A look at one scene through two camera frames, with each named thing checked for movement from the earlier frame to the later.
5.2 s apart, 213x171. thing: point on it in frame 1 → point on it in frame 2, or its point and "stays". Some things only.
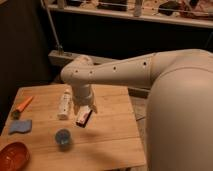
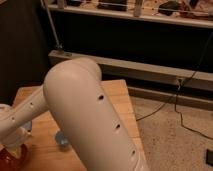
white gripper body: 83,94 → 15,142
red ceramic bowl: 15,156 stays
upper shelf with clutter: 197,13 stays
